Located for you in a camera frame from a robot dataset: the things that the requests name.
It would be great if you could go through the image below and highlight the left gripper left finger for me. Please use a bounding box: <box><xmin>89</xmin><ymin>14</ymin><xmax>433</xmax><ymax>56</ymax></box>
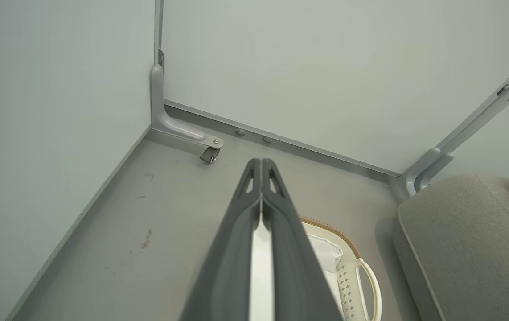
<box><xmin>178</xmin><ymin>158</ymin><xmax>262</xmax><ymax>321</ymax></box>

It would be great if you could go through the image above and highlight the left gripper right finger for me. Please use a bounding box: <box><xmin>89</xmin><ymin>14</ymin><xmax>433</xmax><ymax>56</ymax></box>
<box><xmin>261</xmin><ymin>158</ymin><xmax>345</xmax><ymax>321</ymax></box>

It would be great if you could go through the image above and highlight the cream basket with woven rim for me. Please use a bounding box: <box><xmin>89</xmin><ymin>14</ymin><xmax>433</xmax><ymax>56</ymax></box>
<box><xmin>299</xmin><ymin>216</ymin><xmax>382</xmax><ymax>321</ymax></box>

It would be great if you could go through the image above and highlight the white garment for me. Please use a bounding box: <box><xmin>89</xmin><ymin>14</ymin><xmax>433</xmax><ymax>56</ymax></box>
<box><xmin>249</xmin><ymin>213</ymin><xmax>344</xmax><ymax>321</ymax></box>

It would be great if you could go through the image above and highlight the black caster wheel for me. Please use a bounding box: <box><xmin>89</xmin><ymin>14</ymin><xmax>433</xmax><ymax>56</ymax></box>
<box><xmin>199</xmin><ymin>146</ymin><xmax>221</xmax><ymax>165</ymax></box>

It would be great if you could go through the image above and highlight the grey fabric sofa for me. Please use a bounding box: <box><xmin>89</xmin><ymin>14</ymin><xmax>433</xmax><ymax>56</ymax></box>
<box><xmin>392</xmin><ymin>173</ymin><xmax>509</xmax><ymax>321</ymax></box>

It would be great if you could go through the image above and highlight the grey partition foot bracket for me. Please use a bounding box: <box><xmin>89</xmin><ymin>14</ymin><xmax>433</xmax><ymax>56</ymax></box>
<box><xmin>403</xmin><ymin>147</ymin><xmax>456</xmax><ymax>198</ymax></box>
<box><xmin>150</xmin><ymin>64</ymin><xmax>225</xmax><ymax>150</ymax></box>

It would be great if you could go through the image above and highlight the grey partition frame rail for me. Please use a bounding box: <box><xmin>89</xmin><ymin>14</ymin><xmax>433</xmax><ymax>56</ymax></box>
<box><xmin>435</xmin><ymin>47</ymin><xmax>509</xmax><ymax>154</ymax></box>

